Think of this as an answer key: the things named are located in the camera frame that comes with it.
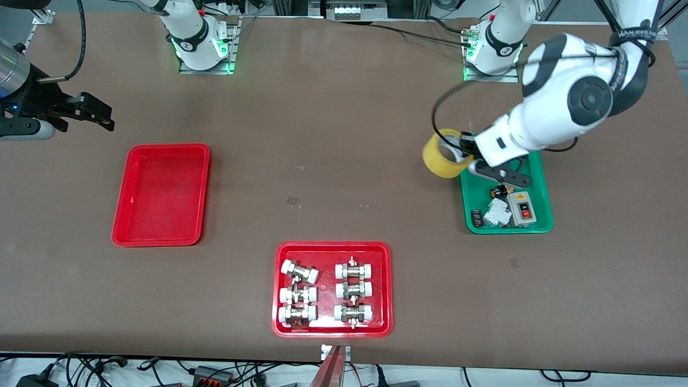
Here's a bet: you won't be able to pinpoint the black power adapter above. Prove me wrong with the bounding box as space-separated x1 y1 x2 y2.
16 374 57 387

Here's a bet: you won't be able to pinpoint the tilted metal valve white ends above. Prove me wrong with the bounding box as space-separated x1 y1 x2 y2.
281 259 320 284

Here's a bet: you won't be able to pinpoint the aluminium profile bar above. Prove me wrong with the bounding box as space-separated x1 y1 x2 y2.
309 345 352 387

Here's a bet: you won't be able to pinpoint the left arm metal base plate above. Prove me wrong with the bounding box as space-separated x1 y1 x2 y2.
463 21 520 83

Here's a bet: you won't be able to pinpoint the white power strip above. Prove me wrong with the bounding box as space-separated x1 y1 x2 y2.
325 0 389 21

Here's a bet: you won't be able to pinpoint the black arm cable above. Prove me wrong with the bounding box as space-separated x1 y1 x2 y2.
432 51 616 143
37 0 87 84

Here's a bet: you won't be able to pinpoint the white circuit breaker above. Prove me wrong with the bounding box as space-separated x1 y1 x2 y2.
483 199 511 227

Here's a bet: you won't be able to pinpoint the black cable on table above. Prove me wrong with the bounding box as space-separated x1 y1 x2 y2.
344 19 476 42

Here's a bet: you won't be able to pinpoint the green plastic tray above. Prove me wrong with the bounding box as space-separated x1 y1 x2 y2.
461 150 554 234

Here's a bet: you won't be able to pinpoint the grey switch box red button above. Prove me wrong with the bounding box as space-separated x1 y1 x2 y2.
507 192 537 226

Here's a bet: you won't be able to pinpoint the grey connector box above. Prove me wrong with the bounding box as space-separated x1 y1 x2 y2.
193 365 233 383

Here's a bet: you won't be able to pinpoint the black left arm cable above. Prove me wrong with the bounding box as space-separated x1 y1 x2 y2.
432 51 616 143

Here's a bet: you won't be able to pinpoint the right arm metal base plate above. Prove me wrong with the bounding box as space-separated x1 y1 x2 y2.
179 16 238 75

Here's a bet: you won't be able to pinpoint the yellow tape roll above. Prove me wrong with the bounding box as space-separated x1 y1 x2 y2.
422 128 475 178

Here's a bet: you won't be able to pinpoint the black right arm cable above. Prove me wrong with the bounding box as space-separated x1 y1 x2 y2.
37 0 87 84

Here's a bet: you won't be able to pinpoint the red tray holding valves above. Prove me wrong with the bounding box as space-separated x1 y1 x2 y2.
271 241 393 339

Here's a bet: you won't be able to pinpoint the empty red plastic tray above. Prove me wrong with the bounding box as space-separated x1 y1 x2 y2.
111 143 211 248

